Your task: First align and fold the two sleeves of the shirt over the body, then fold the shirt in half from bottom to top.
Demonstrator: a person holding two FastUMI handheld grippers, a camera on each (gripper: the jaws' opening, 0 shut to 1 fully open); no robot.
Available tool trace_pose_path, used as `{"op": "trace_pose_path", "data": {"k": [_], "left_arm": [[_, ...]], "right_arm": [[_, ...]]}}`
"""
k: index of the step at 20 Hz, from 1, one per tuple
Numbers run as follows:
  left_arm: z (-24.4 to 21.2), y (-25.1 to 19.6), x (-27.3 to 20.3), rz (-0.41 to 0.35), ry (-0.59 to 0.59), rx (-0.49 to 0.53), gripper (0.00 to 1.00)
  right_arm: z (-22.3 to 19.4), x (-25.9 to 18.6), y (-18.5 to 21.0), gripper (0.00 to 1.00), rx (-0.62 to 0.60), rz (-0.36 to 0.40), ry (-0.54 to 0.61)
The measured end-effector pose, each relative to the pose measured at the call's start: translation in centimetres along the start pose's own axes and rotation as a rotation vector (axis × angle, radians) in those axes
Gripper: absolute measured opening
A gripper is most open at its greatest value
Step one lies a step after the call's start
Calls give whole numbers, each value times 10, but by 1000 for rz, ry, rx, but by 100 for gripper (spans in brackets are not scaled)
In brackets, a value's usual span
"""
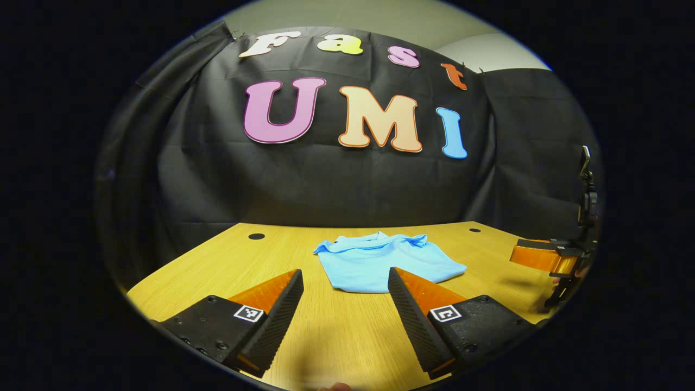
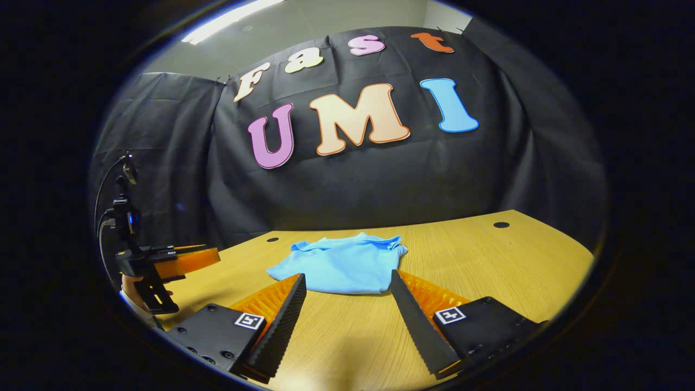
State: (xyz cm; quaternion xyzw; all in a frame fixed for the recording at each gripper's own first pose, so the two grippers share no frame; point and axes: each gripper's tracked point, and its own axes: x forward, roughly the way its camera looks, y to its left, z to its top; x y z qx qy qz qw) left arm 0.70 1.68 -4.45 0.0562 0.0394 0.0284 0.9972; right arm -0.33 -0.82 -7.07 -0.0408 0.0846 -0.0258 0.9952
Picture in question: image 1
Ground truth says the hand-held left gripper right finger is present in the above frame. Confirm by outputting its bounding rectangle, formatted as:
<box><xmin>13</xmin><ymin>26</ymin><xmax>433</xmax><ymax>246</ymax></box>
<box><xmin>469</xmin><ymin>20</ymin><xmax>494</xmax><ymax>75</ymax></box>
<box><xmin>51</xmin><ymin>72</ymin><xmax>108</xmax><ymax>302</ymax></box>
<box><xmin>387</xmin><ymin>266</ymin><xmax>535</xmax><ymax>381</ymax></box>

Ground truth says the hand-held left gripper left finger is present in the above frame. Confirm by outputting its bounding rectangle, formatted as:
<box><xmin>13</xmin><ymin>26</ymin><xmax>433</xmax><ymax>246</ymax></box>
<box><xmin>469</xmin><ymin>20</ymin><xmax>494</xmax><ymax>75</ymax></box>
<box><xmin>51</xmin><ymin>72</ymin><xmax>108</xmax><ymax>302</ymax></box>
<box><xmin>157</xmin><ymin>269</ymin><xmax>305</xmax><ymax>379</ymax></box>

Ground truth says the light blue T-shirt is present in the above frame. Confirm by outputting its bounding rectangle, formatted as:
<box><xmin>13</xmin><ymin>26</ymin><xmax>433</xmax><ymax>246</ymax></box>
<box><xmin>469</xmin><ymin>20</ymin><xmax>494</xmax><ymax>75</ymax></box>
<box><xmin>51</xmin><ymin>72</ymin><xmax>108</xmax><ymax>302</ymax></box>
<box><xmin>313</xmin><ymin>231</ymin><xmax>467</xmax><ymax>294</ymax></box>

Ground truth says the black backdrop cloth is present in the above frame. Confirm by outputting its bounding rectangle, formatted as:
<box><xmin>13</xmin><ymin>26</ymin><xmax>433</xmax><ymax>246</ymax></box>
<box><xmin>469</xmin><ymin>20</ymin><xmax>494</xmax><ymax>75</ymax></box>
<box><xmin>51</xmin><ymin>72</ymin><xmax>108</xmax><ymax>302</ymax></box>
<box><xmin>95</xmin><ymin>19</ymin><xmax>603</xmax><ymax>278</ymax></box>

